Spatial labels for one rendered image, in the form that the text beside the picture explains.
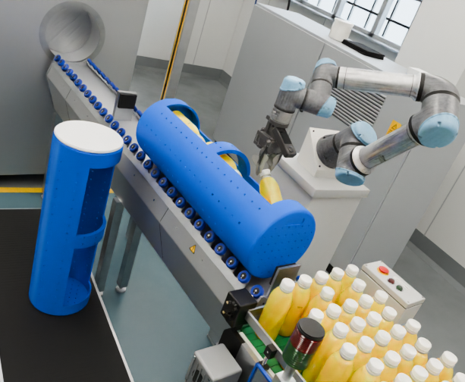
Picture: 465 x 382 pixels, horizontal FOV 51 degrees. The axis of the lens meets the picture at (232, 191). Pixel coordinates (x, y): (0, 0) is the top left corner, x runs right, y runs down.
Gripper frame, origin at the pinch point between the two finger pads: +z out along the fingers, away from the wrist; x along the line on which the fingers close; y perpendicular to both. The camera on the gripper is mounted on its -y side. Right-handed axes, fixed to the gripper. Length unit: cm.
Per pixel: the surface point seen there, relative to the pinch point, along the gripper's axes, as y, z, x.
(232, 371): -49, 36, 34
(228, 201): -7.0, 6.3, 18.6
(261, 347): -47, 32, 24
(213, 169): 8.3, 3.0, 16.3
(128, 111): 102, 24, 4
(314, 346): -72, -2, 43
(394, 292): -56, 12, -18
